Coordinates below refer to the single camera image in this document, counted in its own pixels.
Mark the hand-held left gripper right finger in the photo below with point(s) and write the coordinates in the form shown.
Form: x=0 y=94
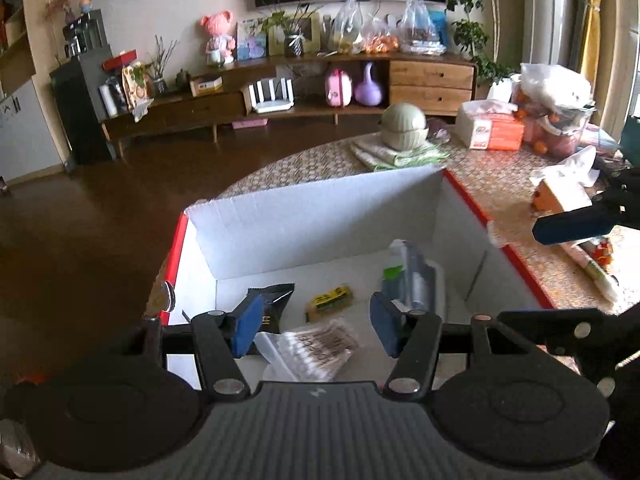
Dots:
x=385 y=327

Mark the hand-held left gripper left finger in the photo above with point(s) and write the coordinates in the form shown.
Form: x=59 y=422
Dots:
x=248 y=327

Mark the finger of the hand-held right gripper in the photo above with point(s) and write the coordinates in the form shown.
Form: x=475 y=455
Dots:
x=575 y=223
x=560 y=330

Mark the black snack packet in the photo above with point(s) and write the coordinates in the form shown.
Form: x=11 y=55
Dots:
x=275 y=302

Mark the small yellow green box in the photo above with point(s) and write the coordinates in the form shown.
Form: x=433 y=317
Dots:
x=330 y=302

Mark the clear bag of cotton swabs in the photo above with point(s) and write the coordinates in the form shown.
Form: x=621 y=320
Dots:
x=312 y=347

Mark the red cardboard box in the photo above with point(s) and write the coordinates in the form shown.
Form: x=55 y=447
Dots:
x=310 y=220

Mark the plastic wrapped fruit basket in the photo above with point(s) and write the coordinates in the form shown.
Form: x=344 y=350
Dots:
x=550 y=110

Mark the orange white tissue box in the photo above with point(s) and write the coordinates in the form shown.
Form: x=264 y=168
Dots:
x=492 y=132

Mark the small glass bowl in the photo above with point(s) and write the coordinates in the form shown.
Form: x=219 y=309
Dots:
x=439 y=130

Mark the folded green cloth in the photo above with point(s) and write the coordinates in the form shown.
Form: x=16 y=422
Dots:
x=395 y=159

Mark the wooden television cabinet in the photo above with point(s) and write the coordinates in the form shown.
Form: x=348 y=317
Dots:
x=430 y=82

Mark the flat pink tray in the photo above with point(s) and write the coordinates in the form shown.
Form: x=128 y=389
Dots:
x=248 y=123

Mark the tall potted plant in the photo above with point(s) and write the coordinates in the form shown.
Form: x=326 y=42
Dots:
x=475 y=35

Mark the white standing air conditioner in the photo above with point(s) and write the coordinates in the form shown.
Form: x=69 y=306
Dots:
x=555 y=10

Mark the yellow curtain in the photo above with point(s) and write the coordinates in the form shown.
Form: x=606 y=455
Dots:
x=595 y=10

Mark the white router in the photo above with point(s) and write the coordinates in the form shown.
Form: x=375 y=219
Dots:
x=267 y=97

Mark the purple vase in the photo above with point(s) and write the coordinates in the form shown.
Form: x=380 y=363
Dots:
x=368 y=91

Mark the pink toy bag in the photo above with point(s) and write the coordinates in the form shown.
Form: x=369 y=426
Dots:
x=338 y=88

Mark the yellow white carton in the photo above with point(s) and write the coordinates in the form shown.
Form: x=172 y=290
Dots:
x=206 y=85

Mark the plastic bag with dark contents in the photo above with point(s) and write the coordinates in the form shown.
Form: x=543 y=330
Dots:
x=417 y=25

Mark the small dark teapot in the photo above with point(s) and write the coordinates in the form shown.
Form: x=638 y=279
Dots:
x=182 y=78

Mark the vase with dry twigs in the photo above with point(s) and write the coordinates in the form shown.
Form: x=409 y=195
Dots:
x=161 y=80

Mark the black bottle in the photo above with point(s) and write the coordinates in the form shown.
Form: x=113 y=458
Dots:
x=120 y=95

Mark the white bottle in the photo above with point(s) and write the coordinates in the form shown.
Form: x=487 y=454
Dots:
x=106 y=101

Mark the clear bag of oranges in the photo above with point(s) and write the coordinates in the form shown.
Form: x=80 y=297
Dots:
x=380 y=40

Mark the floral paper bag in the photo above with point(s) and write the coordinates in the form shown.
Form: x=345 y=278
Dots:
x=135 y=82

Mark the black water dispenser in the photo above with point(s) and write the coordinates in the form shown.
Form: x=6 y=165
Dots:
x=82 y=110

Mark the plant in striped vase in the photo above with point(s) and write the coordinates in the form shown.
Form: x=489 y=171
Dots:
x=294 y=44

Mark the pink doll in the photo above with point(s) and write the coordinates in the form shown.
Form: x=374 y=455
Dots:
x=218 y=35

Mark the flat red gift box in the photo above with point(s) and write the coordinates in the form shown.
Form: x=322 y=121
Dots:
x=120 y=60

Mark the clear bag of yellow fruit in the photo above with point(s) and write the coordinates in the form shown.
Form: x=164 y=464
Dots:
x=346 y=27

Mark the black coffee machine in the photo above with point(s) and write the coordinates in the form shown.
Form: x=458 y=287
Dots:
x=85 y=32

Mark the small figurine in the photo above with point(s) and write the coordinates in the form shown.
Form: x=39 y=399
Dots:
x=86 y=5

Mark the pink artificial flowers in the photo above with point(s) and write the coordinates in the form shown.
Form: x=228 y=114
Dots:
x=60 y=5

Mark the colourful picture frame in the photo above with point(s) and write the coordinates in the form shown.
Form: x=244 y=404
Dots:
x=251 y=40

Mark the wooden photo frame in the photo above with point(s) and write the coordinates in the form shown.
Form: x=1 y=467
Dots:
x=310 y=30

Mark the wall cabinet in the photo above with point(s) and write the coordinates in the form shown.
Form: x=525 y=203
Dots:
x=15 y=85

